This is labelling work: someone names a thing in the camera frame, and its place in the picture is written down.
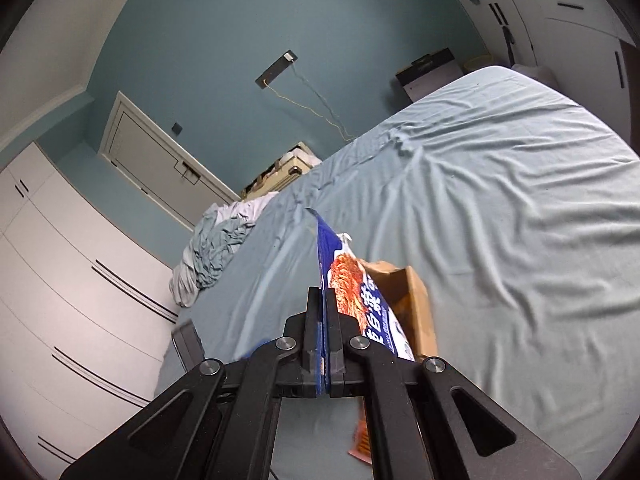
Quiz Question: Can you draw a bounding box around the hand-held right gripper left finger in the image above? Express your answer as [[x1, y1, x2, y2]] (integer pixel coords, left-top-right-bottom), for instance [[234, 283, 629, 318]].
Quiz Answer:
[[60, 286, 325, 480]]

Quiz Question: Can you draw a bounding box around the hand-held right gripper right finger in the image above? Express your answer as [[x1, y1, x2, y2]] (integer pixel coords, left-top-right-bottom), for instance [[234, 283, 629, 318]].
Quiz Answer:
[[326, 287, 583, 480]]

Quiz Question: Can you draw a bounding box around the blue snack packet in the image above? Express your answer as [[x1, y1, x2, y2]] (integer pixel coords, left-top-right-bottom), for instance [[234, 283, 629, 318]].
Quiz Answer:
[[306, 207, 417, 363]]

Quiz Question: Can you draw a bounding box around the brown cardboard box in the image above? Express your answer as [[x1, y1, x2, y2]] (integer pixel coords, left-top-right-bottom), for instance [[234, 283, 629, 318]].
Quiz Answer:
[[361, 260, 440, 363]]

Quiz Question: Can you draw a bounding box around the orange snack packet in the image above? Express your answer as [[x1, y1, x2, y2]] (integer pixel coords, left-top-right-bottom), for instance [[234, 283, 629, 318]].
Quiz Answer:
[[348, 402, 373, 465]]

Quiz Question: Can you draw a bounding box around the black device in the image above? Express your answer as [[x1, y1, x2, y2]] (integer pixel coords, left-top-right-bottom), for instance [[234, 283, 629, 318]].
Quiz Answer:
[[171, 321, 205, 372]]

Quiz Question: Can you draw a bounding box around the crumpled blue-grey blanket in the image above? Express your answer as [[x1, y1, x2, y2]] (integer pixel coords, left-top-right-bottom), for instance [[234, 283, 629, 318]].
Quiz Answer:
[[169, 191, 281, 308]]

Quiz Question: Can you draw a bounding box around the light blue bed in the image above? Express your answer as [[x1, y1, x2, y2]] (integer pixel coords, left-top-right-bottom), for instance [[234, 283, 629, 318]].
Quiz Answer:
[[152, 65, 640, 480]]

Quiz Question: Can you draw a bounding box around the beige bedside cabinet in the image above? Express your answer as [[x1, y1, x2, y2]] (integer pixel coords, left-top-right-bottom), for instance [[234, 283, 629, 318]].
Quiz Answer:
[[241, 142, 323, 201]]

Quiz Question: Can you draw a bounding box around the white door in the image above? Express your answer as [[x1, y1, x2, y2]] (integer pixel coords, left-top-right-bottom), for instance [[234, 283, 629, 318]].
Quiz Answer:
[[98, 91, 242, 231]]

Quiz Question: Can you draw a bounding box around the white wardrobe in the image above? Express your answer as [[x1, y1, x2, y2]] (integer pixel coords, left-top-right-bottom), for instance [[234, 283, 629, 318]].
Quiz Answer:
[[0, 141, 182, 480]]

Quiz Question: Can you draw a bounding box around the black box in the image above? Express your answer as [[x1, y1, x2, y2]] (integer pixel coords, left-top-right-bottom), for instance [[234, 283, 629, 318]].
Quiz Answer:
[[395, 48, 465, 105]]

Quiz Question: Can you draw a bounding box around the yellow bin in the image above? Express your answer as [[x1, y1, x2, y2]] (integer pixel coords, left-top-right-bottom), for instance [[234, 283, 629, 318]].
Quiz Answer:
[[462, 54, 492, 75]]

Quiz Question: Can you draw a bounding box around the white cabinet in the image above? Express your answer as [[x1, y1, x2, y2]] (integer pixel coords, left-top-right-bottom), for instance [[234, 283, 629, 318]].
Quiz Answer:
[[456, 0, 637, 146]]

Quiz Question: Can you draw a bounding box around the hanging cable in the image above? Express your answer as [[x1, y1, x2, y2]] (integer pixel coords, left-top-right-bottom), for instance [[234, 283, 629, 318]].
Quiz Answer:
[[267, 60, 357, 142]]

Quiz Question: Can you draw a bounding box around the wall power strip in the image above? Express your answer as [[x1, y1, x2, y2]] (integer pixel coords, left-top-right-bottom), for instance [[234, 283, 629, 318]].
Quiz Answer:
[[255, 50, 300, 89]]

